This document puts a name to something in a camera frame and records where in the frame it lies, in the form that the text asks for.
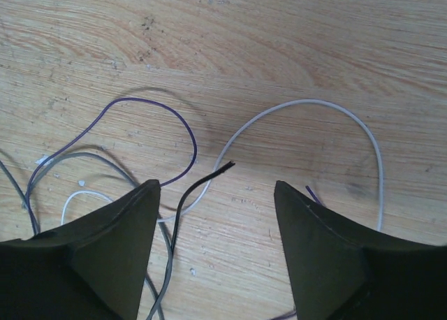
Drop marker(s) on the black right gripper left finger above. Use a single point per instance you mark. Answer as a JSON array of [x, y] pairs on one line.
[[91, 268]]

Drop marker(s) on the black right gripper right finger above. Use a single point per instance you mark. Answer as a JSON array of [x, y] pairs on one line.
[[340, 269]]

